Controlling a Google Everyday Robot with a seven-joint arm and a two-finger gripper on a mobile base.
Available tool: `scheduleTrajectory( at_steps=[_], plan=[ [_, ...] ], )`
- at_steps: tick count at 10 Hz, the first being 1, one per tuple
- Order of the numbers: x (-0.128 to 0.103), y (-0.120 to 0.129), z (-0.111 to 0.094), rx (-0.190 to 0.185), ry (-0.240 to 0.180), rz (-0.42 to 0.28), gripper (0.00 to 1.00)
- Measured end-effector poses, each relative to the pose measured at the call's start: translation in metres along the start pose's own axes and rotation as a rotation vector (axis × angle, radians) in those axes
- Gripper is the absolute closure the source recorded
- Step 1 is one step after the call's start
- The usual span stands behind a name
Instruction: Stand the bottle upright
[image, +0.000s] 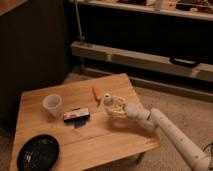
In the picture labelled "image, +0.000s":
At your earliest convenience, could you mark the white skeletal robot hand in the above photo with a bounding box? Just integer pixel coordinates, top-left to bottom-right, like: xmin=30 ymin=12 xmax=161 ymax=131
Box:
xmin=104 ymin=96 xmax=126 ymax=118

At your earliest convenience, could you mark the small white bottle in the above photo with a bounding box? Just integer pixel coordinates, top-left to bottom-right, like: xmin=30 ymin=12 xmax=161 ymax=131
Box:
xmin=104 ymin=93 xmax=113 ymax=106

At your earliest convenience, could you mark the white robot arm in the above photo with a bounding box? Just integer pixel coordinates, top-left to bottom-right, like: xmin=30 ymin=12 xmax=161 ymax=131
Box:
xmin=103 ymin=93 xmax=213 ymax=171

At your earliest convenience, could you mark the metal shelf upright pole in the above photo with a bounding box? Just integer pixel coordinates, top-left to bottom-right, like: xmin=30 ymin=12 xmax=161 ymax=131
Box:
xmin=74 ymin=0 xmax=85 ymax=45

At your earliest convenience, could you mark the orange carrot toy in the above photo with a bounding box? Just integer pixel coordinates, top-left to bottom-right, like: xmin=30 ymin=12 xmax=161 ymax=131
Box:
xmin=92 ymin=86 xmax=102 ymax=101

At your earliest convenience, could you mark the small flat printed box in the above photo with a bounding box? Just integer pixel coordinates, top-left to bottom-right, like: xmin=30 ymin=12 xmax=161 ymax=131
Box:
xmin=63 ymin=107 xmax=90 ymax=122

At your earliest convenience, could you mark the wooden low table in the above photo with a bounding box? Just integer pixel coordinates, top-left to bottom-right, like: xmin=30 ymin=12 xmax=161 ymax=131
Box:
xmin=10 ymin=74 xmax=160 ymax=171

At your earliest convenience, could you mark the translucent plastic cup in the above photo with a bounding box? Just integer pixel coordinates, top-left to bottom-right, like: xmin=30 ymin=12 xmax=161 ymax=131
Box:
xmin=42 ymin=94 xmax=62 ymax=117

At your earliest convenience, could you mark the grey metal shelf rack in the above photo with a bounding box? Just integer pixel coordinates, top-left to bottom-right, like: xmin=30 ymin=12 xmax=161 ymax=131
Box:
xmin=67 ymin=0 xmax=213 ymax=102

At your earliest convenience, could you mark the black round plate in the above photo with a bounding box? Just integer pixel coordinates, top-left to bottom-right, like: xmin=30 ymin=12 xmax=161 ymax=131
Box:
xmin=17 ymin=134 xmax=59 ymax=171

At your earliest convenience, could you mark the black handle on shelf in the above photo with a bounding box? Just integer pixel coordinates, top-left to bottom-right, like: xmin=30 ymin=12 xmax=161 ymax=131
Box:
xmin=169 ymin=58 xmax=200 ymax=68

